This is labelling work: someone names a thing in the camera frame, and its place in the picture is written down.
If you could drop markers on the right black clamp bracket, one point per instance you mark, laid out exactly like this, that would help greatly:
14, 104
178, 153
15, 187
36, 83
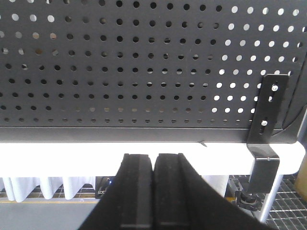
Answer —
266, 161

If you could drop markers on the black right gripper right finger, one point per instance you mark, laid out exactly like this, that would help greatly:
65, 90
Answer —
183, 200

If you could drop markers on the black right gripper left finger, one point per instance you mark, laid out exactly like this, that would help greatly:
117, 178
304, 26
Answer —
128, 201

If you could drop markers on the black perforated pegboard panel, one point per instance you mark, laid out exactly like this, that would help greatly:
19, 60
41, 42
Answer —
148, 70

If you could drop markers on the metal floor grating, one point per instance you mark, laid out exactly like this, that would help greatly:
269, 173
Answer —
289, 209

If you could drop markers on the white standing desk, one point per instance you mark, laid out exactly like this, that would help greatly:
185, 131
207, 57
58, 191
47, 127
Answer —
23, 166

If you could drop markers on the brown cardboard box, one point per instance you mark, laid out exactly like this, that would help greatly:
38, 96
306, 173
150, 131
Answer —
301, 180

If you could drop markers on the grey curtain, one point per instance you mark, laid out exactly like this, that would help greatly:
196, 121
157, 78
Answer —
18, 188

